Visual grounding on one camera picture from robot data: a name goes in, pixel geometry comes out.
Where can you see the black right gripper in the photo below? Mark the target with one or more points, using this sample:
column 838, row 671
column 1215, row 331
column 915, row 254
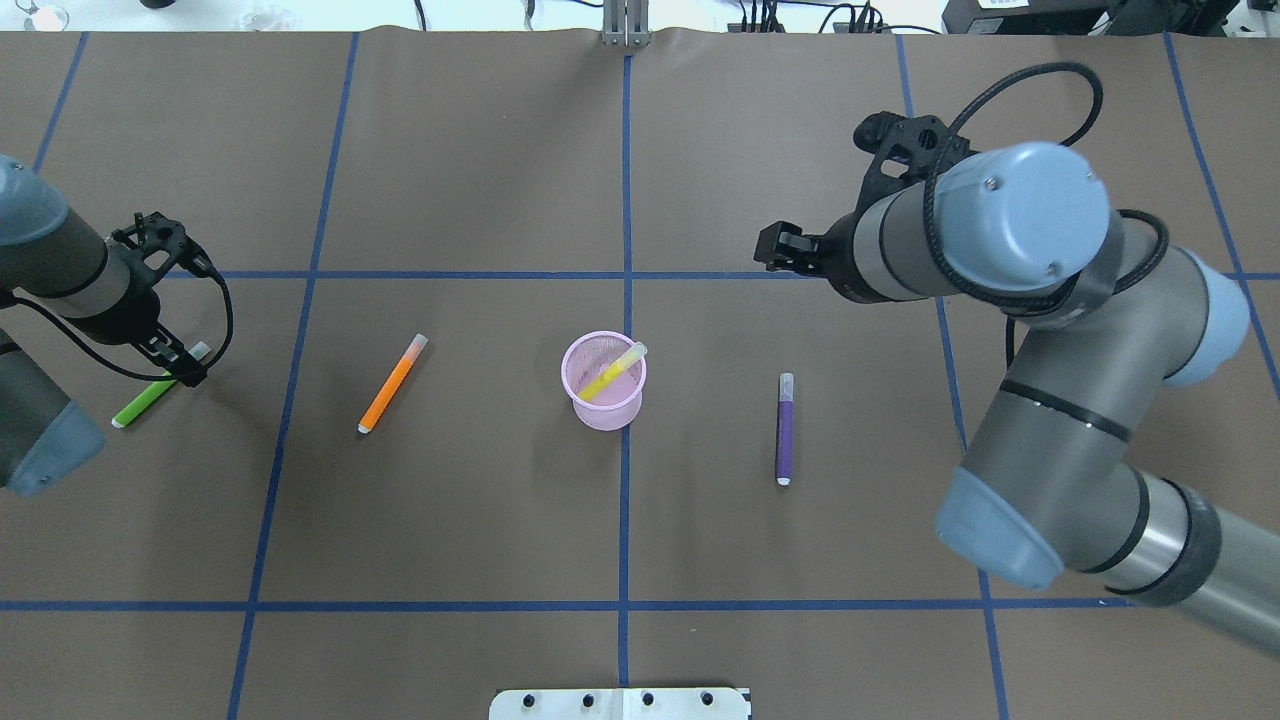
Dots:
column 838, row 257

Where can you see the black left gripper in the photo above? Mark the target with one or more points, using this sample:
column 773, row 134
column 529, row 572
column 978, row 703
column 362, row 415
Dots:
column 131, row 322

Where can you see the green highlighter pen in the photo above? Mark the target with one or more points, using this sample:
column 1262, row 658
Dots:
column 143, row 401

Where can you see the orange highlighter pen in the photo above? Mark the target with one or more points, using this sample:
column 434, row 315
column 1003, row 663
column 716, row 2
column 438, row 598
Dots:
column 390, row 387

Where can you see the purple highlighter pen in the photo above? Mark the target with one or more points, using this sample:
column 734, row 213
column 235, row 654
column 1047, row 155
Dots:
column 784, row 445

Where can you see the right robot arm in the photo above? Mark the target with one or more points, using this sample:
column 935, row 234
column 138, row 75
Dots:
column 1044, row 486

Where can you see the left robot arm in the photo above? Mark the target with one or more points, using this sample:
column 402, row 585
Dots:
column 100, row 292

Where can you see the pink mesh pen holder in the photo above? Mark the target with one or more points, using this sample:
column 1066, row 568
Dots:
column 619, row 404

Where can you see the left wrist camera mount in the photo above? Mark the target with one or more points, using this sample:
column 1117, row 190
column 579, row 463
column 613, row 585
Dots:
column 154, row 244

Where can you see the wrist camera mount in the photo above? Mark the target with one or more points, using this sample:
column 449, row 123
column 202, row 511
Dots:
column 154, row 244
column 904, row 150

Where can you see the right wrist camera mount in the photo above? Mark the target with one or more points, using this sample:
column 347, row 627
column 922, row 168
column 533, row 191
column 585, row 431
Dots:
column 904, row 150

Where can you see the metal bracket at table edge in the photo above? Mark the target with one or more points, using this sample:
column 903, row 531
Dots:
column 626, row 23

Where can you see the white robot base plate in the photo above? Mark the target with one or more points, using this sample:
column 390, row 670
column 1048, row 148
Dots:
column 623, row 703

